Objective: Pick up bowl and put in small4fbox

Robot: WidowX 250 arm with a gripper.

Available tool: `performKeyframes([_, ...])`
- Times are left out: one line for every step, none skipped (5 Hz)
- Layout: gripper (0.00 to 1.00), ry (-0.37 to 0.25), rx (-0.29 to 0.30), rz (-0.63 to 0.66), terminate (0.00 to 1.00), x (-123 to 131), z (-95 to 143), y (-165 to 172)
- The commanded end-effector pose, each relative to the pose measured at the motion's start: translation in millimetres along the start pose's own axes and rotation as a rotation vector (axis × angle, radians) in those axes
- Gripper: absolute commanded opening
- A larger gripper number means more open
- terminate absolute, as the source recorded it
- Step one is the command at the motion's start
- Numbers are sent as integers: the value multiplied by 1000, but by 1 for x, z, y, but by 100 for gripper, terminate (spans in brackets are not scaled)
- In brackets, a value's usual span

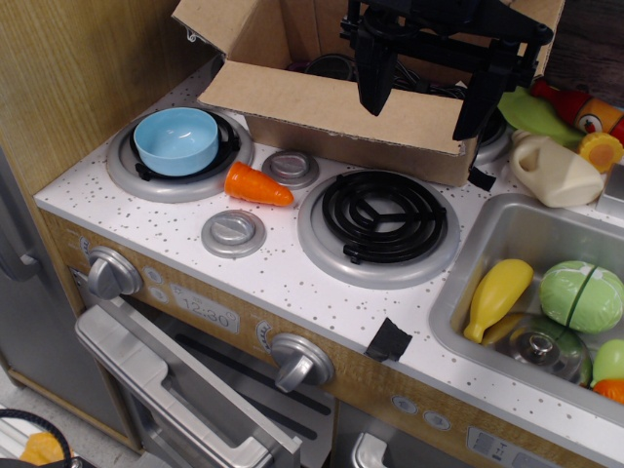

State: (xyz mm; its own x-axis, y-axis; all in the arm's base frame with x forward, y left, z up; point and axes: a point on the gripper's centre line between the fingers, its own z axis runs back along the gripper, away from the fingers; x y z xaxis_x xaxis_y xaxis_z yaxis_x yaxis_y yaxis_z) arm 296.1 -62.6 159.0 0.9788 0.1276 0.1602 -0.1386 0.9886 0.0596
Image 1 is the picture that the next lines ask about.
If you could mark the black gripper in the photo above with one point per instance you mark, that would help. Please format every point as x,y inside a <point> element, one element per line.
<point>496,44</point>

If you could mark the light blue plastic bowl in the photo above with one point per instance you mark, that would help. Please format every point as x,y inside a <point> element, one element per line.
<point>177,141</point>

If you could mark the rear right stove burner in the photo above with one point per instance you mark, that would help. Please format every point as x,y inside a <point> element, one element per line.
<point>495,141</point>

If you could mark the green toy lettuce leaf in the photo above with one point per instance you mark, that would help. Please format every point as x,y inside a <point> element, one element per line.
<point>537,116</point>

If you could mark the black tape piece rear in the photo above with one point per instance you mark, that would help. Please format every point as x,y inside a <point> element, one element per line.
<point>480,179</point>

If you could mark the black tape piece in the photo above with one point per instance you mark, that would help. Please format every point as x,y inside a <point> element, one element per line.
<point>480,179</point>
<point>389,343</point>

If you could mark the open cardboard box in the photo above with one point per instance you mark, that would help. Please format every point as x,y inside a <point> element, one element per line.
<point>260,41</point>

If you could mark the red toy ketchup bottle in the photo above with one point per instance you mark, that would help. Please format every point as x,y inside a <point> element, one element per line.
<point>582,111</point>

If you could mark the cream toy milk jug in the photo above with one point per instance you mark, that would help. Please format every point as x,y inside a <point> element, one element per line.
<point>555,175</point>

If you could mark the rear silver stove cap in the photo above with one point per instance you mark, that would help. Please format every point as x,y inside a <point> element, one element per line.
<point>293,169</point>

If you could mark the silver stove cap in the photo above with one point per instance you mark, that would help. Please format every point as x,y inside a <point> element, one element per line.
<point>233,234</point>
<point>293,169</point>

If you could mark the front black coil burner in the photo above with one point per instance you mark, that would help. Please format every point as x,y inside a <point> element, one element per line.
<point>378,230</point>

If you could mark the silver toy sink basin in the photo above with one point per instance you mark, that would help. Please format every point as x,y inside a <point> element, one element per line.
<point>517,226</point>

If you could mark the yellow toy corn piece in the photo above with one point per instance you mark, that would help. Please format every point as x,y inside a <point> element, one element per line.
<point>601,150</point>

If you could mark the rear left coil burner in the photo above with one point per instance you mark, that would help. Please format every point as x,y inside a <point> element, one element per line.
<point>130,174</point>

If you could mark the orange toy carrot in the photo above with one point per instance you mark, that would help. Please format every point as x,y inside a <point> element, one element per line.
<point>245,183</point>

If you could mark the yellow toy squash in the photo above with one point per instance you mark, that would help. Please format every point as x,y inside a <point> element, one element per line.
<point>495,295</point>

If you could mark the front silver stove cap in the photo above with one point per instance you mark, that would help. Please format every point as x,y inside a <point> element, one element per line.
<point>233,234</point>

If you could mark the black tape piece front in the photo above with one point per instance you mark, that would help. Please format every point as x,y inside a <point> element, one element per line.
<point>389,343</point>

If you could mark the green toy cabbage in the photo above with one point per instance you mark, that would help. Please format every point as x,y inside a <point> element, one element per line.
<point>582,296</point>

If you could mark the silver pot lid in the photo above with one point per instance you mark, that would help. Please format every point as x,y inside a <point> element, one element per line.
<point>540,342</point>

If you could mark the right silver oven knob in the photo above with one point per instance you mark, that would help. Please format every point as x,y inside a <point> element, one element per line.
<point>300,361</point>

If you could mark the silver oven knob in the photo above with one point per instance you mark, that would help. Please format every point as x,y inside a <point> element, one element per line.
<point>111,274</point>
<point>300,361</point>

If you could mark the oven clock display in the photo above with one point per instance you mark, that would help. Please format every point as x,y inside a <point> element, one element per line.
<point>207,309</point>

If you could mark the light green toy pear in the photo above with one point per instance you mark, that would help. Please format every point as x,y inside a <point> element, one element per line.
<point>608,363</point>

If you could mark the orange toy fruit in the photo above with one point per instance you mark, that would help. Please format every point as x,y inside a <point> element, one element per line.
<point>612,389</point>

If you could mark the left silver oven knob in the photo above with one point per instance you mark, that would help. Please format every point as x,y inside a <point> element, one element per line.
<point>111,274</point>

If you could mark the silver oven door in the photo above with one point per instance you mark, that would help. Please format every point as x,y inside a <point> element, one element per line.
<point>200,402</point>

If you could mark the grey toy refrigerator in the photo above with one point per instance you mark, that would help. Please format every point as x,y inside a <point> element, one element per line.
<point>39,346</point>

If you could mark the orange object bottom left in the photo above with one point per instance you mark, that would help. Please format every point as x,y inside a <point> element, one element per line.
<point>44,448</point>

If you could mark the silver dishwasher handle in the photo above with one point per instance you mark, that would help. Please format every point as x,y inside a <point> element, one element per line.
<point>369,452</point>

